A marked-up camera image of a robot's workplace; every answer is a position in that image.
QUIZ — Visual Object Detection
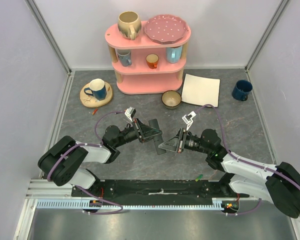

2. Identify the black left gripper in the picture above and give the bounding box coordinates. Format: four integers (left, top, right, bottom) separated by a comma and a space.
114, 117, 163, 148

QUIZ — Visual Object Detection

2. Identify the black remote control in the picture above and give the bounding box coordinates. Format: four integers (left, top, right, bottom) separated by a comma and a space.
148, 118, 167, 155

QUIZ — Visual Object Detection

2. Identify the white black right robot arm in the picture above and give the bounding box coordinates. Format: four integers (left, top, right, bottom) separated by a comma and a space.
158, 128, 300, 219

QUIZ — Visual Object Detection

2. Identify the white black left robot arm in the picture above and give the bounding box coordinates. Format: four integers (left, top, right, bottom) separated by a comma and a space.
37, 118, 162, 197

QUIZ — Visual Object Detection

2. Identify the brown ceramic bowl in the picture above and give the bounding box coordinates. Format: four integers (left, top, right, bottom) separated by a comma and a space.
161, 90, 182, 109

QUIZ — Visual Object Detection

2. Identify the green yellow battery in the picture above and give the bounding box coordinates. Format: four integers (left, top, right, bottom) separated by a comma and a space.
195, 174, 203, 182

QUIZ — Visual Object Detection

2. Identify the white square plate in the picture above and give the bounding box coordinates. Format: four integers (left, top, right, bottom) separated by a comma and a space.
181, 73, 221, 107

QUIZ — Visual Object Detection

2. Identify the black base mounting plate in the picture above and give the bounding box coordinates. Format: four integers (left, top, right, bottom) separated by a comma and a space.
87, 178, 251, 200

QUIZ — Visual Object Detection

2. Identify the pink three-tier shelf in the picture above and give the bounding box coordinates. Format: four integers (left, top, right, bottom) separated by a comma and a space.
105, 24, 192, 95

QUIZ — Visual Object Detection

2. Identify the round beige patterned plate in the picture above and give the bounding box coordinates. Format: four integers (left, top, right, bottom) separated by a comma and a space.
79, 82, 114, 108

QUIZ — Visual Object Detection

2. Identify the teal mug cream inside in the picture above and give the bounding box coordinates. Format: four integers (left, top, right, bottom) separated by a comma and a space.
83, 78, 107, 101

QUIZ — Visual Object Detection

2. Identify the small orange cup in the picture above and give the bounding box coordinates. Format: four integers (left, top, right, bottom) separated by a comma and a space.
146, 53, 159, 69

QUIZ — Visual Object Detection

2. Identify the grey blue mug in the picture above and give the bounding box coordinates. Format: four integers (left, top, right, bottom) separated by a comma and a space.
116, 49, 132, 67

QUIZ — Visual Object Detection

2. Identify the light blue mug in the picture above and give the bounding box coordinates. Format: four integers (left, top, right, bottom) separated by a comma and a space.
166, 45, 183, 64

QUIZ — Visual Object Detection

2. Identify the dark blue mug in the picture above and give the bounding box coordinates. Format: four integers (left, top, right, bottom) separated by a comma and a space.
231, 79, 253, 102

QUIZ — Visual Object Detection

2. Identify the pink polka dot plate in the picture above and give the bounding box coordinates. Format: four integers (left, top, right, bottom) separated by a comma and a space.
144, 14, 189, 45

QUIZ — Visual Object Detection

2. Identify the beige ceramic mug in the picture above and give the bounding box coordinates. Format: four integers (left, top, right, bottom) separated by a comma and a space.
117, 11, 142, 41

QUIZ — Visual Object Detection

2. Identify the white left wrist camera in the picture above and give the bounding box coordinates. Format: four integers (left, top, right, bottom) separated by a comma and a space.
124, 106, 136, 123

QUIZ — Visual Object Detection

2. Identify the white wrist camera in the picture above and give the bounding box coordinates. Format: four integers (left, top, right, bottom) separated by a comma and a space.
182, 111, 197, 131
124, 106, 136, 123

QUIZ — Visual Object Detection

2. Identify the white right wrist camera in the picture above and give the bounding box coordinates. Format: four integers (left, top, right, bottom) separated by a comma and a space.
182, 111, 197, 131

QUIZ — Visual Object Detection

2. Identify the white slotted cable duct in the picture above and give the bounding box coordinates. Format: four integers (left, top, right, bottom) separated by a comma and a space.
36, 198, 224, 211

